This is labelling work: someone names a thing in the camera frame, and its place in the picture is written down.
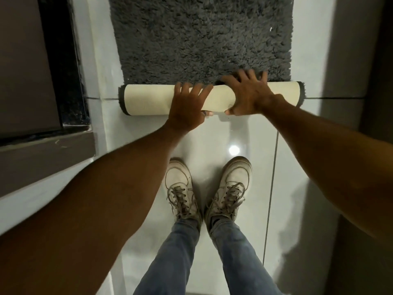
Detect person's right forearm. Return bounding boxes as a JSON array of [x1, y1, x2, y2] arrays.
[[264, 94, 393, 243]]

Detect brown door panel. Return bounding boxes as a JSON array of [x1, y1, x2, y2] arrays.
[[0, 0, 63, 140]]

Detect person's left forearm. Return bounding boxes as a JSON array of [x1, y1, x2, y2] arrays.
[[0, 120, 198, 295]]

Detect person's left hand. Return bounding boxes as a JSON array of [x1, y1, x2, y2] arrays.
[[167, 82, 214, 133]]

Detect black stone door frame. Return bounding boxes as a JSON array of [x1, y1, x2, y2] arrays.
[[37, 0, 91, 134]]

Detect grey shaggy rug cream backing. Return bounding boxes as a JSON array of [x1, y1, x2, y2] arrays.
[[108, 0, 306, 116]]

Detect blue jeans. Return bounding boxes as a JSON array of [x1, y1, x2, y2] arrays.
[[133, 217, 283, 295]]

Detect white left sneaker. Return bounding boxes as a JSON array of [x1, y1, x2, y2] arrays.
[[165, 158, 203, 231]]

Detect brown wooden ledge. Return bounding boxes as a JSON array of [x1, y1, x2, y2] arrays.
[[0, 131, 96, 197]]

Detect person's right hand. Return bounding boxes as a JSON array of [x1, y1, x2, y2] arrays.
[[221, 69, 285, 117]]

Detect white sneaker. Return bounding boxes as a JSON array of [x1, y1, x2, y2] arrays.
[[204, 156, 253, 234], [165, 158, 203, 231]]

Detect white right sneaker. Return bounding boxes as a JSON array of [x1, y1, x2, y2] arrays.
[[204, 156, 253, 234]]

